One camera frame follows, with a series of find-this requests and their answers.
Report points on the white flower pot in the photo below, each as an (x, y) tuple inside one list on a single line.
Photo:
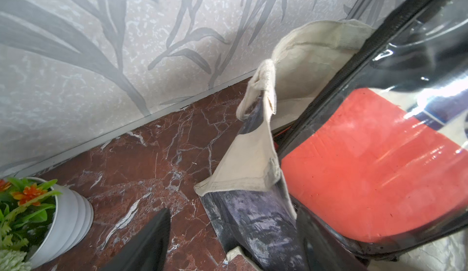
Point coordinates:
[(71, 222)]

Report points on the green artificial plant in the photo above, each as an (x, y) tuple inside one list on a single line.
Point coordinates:
[(27, 210)]

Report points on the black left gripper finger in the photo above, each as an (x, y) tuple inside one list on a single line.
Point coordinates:
[(147, 250)]

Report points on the beige canvas bag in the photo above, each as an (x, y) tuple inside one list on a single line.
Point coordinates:
[(246, 198)]

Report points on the red ping pong paddle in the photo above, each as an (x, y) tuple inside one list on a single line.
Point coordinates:
[(371, 171)]

